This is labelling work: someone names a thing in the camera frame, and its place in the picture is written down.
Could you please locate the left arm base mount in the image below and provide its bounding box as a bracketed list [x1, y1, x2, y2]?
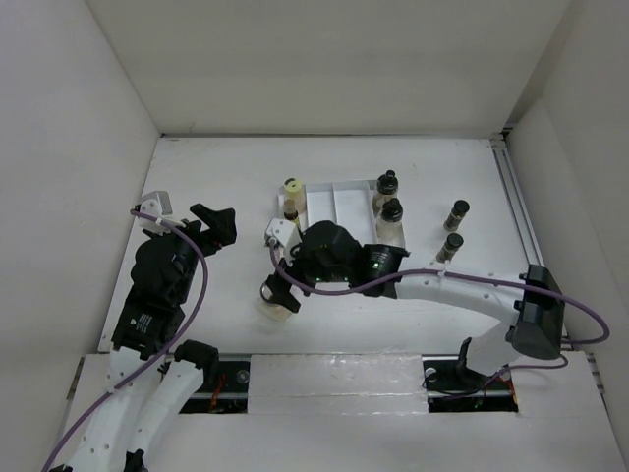
[180, 357, 251, 414]

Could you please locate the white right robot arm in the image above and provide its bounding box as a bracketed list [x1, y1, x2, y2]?
[260, 218, 565, 387]

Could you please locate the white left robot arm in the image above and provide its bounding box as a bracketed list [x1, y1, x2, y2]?
[44, 204, 237, 471]

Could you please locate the glass rice jar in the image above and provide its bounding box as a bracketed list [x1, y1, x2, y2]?
[256, 283, 293, 323]

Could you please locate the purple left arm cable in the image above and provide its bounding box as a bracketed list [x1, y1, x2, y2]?
[41, 208, 208, 472]

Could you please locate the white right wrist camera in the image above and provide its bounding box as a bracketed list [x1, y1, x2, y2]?
[264, 217, 301, 255]

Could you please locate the black-lid spice shaker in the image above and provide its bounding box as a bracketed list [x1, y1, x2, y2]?
[435, 233, 464, 264]
[443, 200, 470, 232]

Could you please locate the yellow-lid rice jar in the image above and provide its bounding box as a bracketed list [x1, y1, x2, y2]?
[284, 177, 306, 214]

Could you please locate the yellow-label brown sauce bottle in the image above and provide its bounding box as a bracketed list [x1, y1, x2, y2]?
[283, 199, 301, 228]

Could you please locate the black-capped round bottle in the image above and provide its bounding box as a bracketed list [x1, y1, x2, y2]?
[372, 169, 399, 214]
[375, 198, 404, 245]

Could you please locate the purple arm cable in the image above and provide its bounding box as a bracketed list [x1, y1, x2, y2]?
[41, 208, 208, 472]
[269, 240, 610, 384]

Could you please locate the aluminium frame rail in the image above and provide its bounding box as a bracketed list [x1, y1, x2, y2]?
[488, 126, 608, 394]

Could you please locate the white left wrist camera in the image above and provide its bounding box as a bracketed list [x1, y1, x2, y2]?
[132, 191, 173, 234]

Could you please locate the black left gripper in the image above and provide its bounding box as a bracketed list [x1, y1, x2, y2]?
[149, 203, 236, 301]

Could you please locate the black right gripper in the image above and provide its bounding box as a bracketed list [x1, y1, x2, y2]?
[267, 236, 351, 309]

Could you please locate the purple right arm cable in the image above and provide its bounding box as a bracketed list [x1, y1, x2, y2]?
[269, 240, 610, 384]

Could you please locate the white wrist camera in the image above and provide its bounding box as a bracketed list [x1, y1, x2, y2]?
[264, 217, 301, 255]
[132, 191, 173, 234]

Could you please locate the white divided organizer tray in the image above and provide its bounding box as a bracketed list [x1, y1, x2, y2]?
[300, 180, 406, 248]

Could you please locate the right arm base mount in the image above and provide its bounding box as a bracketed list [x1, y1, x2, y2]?
[422, 338, 519, 414]

